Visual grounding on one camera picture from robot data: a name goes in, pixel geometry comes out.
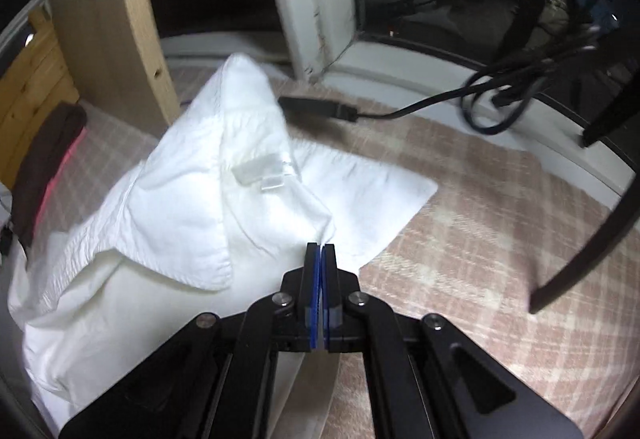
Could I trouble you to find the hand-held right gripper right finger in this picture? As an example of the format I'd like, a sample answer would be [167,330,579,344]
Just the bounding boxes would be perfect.
[322,243,583,439]

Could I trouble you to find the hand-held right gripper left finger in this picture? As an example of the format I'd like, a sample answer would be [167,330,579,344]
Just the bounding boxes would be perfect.
[59,241,321,439]

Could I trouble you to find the white shirt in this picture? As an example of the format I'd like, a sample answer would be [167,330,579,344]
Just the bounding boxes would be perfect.
[7,53,440,439]

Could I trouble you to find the pink plaid bed blanket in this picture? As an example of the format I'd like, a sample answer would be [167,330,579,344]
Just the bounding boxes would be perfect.
[30,64,640,439]

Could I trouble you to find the brown fleece blanket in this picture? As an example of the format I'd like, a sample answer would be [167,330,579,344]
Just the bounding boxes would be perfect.
[10,101,89,247]

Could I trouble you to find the pine wood headboard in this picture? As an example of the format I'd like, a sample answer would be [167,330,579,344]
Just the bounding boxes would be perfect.
[0,9,81,190]

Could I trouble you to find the light oak board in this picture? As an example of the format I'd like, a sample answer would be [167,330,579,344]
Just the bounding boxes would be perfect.
[47,0,181,134]

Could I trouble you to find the black cable with inline switch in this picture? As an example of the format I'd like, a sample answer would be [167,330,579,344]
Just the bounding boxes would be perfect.
[277,31,606,136]

